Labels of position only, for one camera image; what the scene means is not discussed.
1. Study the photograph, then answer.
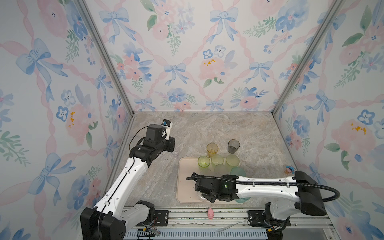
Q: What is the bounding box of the cream plastic tray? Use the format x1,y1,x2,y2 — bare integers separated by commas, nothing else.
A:
176,157,231,204

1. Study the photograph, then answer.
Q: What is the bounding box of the smooth green plastic cup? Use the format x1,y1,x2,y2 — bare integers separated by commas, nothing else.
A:
197,156,211,170

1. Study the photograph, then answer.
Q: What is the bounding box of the aluminium right corner post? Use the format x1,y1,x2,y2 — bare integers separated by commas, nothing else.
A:
271,0,346,116

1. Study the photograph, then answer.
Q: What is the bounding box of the aluminium left corner post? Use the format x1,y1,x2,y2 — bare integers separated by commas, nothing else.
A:
73,0,135,116

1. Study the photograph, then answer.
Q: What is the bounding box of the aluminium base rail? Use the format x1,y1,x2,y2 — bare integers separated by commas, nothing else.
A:
123,208,340,240

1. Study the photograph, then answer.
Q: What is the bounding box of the pink blue toy figure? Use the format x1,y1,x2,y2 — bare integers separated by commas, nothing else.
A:
284,166,296,176

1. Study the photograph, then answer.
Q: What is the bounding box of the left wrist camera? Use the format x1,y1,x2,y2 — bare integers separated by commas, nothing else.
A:
161,119,173,141

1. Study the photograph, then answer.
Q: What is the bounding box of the yellow plastic cup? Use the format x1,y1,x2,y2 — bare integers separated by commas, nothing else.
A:
206,143,219,158

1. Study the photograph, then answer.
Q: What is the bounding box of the pink pig toy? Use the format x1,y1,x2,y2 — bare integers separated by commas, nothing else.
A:
207,208,215,220

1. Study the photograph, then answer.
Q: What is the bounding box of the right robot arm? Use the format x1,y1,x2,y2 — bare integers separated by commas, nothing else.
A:
190,172,327,221

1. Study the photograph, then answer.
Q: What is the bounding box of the aluminium corner post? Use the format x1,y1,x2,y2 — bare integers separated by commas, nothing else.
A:
271,0,346,116
73,0,135,116

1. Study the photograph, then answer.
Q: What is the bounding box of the smoky grey plastic cup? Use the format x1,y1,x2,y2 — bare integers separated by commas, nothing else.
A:
228,139,241,154

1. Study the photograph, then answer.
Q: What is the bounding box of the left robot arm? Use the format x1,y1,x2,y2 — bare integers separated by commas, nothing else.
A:
80,120,175,240

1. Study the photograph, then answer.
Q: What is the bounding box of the dimpled yellow-green plastic cup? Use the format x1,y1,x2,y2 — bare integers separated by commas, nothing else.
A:
226,154,240,168

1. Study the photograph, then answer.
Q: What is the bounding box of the dimpled clear cup front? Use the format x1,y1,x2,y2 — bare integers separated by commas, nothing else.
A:
214,164,230,177

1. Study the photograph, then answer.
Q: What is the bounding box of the small clear glass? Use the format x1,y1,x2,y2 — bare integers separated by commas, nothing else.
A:
197,193,208,202

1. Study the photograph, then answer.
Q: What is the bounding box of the dimpled teal plastic cup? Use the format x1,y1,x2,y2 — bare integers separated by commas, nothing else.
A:
235,198,250,204

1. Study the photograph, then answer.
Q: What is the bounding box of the dimpled light green cup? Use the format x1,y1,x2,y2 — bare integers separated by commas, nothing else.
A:
211,154,224,166

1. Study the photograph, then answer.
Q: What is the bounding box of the dimpled clear cup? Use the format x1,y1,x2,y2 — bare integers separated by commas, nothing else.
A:
214,164,230,177
200,168,213,176

